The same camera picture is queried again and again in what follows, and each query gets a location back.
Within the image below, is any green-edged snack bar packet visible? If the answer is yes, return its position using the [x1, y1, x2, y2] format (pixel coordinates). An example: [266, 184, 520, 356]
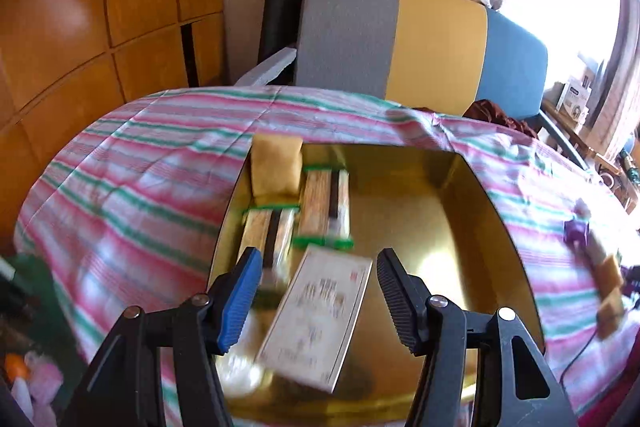
[238, 206, 299, 294]

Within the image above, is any white ointment carton box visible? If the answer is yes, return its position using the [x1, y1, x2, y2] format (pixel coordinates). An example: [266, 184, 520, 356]
[257, 245, 372, 393]

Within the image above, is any yellow sponge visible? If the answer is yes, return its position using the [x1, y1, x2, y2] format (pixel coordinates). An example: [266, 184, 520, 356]
[593, 256, 624, 299]
[250, 134, 303, 198]
[597, 291, 625, 339]

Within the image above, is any purple snack packet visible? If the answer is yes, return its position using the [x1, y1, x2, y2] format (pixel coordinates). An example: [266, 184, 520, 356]
[563, 199, 591, 251]

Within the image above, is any gold open box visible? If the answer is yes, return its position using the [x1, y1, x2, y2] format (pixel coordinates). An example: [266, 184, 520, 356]
[228, 143, 544, 426]

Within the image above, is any striped pink green bedsheet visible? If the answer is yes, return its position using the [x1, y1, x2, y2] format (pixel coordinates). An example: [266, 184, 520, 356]
[14, 87, 639, 424]

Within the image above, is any dark red blanket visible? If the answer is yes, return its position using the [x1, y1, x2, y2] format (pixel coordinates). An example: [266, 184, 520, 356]
[463, 98, 538, 139]

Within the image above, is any grey chair armrest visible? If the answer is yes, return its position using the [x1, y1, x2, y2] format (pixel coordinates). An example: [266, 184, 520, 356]
[234, 46, 297, 87]

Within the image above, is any orange fruit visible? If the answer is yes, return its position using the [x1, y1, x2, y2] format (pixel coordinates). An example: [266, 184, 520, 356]
[3, 353, 30, 383]

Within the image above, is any wooden side desk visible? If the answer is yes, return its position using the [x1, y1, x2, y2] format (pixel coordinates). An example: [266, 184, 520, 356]
[541, 98, 639, 215]

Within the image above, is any grey yellow blue headboard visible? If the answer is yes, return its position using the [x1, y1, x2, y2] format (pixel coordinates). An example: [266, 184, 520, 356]
[295, 0, 548, 120]

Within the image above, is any white product box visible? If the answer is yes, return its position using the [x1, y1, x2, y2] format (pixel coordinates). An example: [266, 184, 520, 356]
[558, 79, 591, 122]

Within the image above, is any wooden wardrobe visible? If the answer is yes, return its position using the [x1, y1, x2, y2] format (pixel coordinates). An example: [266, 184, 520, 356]
[1, 0, 226, 251]

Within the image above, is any black rolled mat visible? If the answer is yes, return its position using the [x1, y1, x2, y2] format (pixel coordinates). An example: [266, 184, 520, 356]
[257, 0, 303, 63]

